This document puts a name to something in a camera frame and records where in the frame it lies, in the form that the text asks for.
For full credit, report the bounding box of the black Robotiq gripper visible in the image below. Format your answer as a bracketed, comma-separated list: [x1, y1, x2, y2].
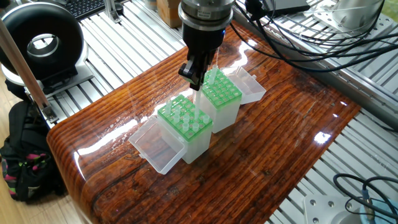
[178, 25, 227, 91]

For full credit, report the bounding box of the clear green-rack pipette tip box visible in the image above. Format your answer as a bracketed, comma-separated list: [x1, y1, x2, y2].
[198, 67, 267, 133]
[129, 95, 214, 175]

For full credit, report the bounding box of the brown cardboard box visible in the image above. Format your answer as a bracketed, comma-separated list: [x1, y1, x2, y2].
[155, 0, 182, 27]

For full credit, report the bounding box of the black keyboard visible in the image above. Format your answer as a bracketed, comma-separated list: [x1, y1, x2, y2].
[62, 0, 108, 18]

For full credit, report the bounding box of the brown wooden pole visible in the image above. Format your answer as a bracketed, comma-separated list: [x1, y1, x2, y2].
[0, 25, 55, 124]

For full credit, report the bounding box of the black backpack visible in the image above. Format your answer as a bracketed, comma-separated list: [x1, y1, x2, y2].
[0, 100, 68, 202]

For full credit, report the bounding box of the black cable bundle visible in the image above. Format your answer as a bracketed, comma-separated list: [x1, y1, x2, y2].
[231, 0, 398, 66]

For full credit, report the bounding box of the black ring light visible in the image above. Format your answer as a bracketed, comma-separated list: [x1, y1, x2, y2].
[0, 3, 85, 95]

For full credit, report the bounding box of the silver robot mount plate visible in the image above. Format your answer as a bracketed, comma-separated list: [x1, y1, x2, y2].
[303, 194, 374, 224]

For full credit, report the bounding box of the black cable with connector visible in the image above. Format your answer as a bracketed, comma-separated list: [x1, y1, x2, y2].
[333, 173, 398, 209]

